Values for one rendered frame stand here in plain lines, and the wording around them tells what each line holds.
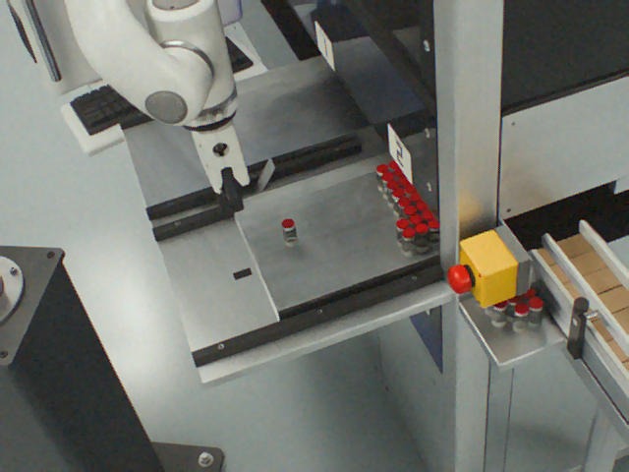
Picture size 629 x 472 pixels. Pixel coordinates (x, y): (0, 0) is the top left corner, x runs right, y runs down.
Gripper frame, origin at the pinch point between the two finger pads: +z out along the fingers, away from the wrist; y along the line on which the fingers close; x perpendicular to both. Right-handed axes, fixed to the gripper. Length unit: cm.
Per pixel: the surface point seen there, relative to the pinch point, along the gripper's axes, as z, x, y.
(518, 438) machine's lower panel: 73, -42, -12
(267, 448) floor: 110, 4, 29
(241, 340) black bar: 20.3, 4.4, -7.6
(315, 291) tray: 22.1, -9.2, -1.8
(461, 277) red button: 9.2, -25.5, -19.2
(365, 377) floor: 110, -27, 40
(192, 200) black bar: 20.6, 3.7, 25.9
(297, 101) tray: 22, -22, 46
